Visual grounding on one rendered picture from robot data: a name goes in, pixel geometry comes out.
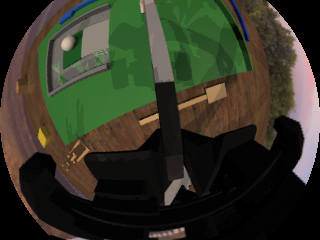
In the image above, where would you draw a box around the green flat mat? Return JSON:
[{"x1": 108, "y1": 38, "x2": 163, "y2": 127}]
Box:
[{"x1": 37, "y1": 0, "x2": 247, "y2": 145}]

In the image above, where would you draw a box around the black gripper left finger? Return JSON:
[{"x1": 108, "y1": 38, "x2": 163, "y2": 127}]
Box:
[{"x1": 84, "y1": 128, "x2": 165, "y2": 207}]

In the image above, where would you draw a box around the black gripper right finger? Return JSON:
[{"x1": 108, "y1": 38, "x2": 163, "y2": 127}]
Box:
[{"x1": 181, "y1": 124, "x2": 256, "y2": 197}]

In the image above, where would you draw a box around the yellow block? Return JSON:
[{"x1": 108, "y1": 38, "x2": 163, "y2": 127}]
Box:
[{"x1": 37, "y1": 125, "x2": 51, "y2": 147}]

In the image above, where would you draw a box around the beige ball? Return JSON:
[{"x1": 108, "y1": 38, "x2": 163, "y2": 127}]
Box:
[{"x1": 61, "y1": 36, "x2": 76, "y2": 51}]

